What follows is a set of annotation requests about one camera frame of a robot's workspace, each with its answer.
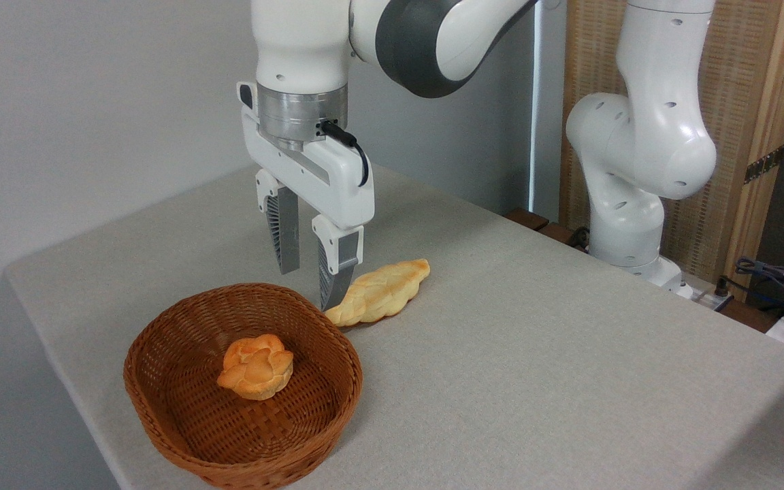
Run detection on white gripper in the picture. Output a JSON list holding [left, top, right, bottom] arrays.
[[237, 81, 376, 312]]

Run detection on round flower-shaped bread roll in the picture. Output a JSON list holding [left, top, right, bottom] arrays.
[[216, 333, 295, 402]]

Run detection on long braided bread loaf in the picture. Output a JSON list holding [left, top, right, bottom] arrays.
[[324, 258, 431, 328]]

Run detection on brown wicker basket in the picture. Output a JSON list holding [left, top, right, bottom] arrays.
[[123, 282, 364, 490]]

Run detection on dark metal screen hinge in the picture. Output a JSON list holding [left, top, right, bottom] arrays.
[[743, 144, 784, 185]]

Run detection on wooden rattan folding screen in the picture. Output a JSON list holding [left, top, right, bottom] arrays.
[[559, 0, 784, 301]]

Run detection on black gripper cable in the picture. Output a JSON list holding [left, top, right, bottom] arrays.
[[320, 120, 371, 188]]

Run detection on white vertical wall trim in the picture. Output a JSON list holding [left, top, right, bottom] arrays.
[[529, 0, 545, 213]]

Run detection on bundle of dark cables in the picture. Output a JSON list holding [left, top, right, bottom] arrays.
[[734, 257, 784, 317]]

